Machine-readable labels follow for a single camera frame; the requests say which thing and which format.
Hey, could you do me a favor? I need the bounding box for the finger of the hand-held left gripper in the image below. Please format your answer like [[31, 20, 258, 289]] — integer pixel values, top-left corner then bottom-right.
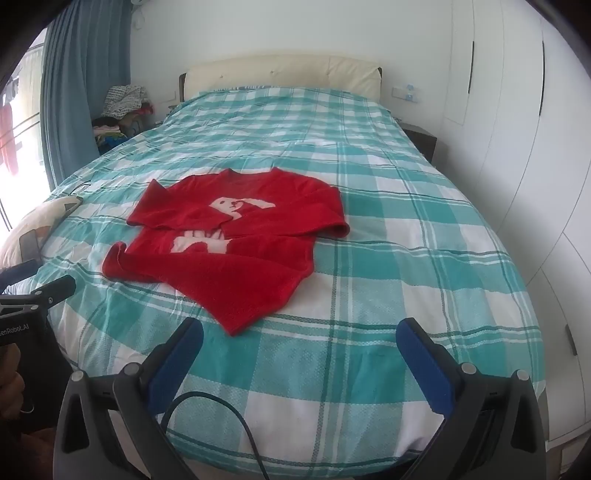
[[0, 259, 41, 295], [27, 275, 77, 311]]

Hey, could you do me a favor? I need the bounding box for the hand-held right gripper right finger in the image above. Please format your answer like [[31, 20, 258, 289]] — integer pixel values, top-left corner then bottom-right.
[[396, 316, 548, 480]]

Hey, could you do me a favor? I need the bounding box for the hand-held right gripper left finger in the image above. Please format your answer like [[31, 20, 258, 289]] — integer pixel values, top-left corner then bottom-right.
[[53, 316, 204, 480]]

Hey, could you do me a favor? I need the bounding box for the red knit sweater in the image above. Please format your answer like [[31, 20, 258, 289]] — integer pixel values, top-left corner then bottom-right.
[[102, 167, 350, 336]]

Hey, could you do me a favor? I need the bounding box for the pile of clothes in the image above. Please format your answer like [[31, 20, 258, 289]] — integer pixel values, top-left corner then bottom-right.
[[91, 84, 155, 155]]

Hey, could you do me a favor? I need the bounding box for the person's left hand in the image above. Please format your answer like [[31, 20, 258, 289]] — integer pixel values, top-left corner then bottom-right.
[[0, 344, 25, 433]]

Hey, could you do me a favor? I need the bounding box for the cream printed cushion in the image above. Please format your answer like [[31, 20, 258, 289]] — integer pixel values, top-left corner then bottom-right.
[[0, 196, 84, 271]]

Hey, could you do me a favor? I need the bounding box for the teal plaid bed blanket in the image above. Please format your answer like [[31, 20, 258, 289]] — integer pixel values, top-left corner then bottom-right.
[[39, 85, 546, 467]]

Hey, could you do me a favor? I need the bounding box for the red hanging garment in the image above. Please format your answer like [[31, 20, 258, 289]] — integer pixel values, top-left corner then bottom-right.
[[0, 104, 19, 174]]

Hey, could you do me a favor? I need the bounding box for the blue curtain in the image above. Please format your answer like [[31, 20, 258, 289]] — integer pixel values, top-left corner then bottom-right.
[[41, 0, 134, 195]]

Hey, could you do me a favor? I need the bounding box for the dark wooden nightstand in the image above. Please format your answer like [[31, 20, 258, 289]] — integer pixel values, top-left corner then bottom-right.
[[399, 122, 437, 164]]

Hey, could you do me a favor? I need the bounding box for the white wardrobe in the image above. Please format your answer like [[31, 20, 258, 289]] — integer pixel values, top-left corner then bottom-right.
[[436, 0, 591, 444]]

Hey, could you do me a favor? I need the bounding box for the cream padded headboard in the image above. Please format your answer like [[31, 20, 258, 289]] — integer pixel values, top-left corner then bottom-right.
[[178, 55, 384, 101]]

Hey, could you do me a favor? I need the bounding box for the black cable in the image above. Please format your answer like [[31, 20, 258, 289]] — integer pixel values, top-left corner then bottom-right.
[[159, 391, 271, 480]]

